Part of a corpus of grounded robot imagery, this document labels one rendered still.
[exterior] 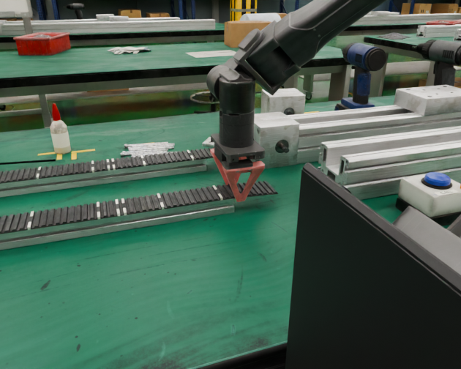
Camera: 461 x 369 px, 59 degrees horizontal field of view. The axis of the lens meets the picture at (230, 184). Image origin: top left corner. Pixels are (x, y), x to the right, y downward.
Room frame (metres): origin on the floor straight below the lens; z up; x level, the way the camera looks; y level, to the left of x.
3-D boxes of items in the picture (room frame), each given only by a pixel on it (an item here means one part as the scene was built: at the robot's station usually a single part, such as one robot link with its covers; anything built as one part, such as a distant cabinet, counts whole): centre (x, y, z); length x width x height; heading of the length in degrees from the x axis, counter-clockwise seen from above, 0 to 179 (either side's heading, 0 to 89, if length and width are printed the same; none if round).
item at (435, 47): (1.24, -0.61, 0.89); 0.20 x 0.08 x 0.22; 23
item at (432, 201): (0.62, -0.34, 0.81); 0.10 x 0.08 x 0.06; 18
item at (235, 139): (0.64, -0.01, 0.92); 0.10 x 0.07 x 0.07; 18
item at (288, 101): (1.11, -0.15, 0.83); 0.11 x 0.10 x 0.10; 10
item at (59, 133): (0.91, 0.40, 0.84); 0.04 x 0.04 x 0.12
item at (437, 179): (0.61, -0.35, 0.84); 0.04 x 0.04 x 0.02
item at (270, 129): (0.85, -0.09, 0.83); 0.12 x 0.09 x 0.10; 18
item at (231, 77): (0.64, -0.01, 0.98); 0.07 x 0.06 x 0.07; 15
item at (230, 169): (0.63, -0.01, 0.85); 0.07 x 0.07 x 0.09; 18
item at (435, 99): (1.00, -0.51, 0.87); 0.16 x 0.11 x 0.07; 108
